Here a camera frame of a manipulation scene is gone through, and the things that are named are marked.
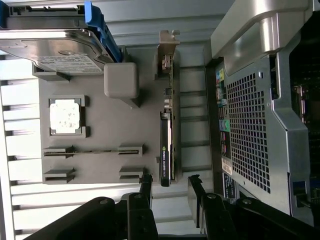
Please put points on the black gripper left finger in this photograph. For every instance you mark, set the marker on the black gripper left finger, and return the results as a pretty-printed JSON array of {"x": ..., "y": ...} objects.
[{"x": 140, "y": 215}]

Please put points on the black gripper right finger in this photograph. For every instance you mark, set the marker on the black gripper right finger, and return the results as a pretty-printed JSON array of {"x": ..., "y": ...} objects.
[{"x": 212, "y": 217}]

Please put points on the grey plastic parts rack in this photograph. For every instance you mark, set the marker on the grey plastic parts rack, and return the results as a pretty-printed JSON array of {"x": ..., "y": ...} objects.
[{"x": 112, "y": 120}]

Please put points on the open black PC case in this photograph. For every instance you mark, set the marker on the open black PC case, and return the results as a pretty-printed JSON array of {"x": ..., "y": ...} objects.
[{"x": 250, "y": 125}]

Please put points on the silver CPU chip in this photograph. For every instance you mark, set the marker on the silver CPU chip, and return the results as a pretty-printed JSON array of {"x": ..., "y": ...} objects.
[{"x": 65, "y": 116}]

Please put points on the metal slat table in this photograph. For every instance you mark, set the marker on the metal slat table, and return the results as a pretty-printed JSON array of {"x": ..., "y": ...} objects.
[{"x": 22, "y": 175}]

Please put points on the hard disk with blue caddy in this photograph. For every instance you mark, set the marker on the hard disk with blue caddy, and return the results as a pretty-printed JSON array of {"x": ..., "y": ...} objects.
[{"x": 57, "y": 37}]

